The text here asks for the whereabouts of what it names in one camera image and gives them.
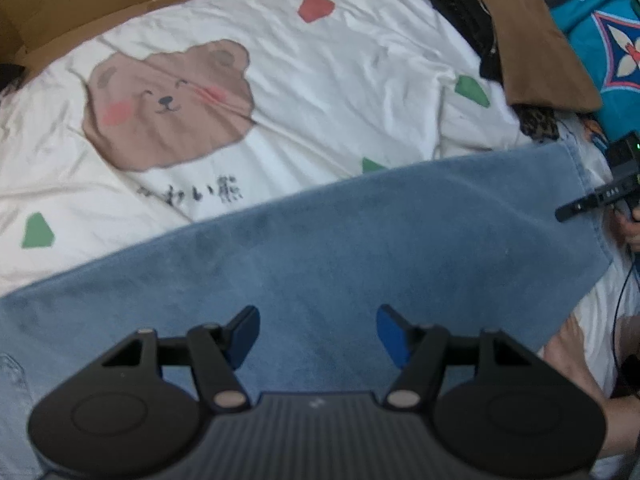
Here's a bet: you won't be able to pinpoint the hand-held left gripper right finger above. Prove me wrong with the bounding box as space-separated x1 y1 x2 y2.
376 304 538 415

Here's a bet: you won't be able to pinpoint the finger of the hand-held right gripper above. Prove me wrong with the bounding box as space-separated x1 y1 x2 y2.
555 190 604 223

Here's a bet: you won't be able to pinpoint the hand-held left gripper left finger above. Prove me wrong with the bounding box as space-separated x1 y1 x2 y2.
102 305 262 415

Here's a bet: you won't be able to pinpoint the blue denim drawstring pants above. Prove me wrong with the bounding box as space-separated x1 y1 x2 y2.
0 137 615 480

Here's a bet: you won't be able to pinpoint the person's right hand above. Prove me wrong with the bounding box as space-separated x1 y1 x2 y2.
614 205 640 257

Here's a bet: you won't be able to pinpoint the leopard print cloth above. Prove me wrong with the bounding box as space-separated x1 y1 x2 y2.
512 104 561 142

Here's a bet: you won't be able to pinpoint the teal patterned cloth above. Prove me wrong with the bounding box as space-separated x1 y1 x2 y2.
550 0 640 136

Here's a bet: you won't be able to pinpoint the black knit garment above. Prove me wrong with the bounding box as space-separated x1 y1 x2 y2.
415 0 503 81

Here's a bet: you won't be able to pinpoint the white bear print bed sheet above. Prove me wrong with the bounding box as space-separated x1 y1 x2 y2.
0 0 640 411

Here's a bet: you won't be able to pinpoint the thin black cable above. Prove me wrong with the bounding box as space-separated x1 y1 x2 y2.
611 252 640 376

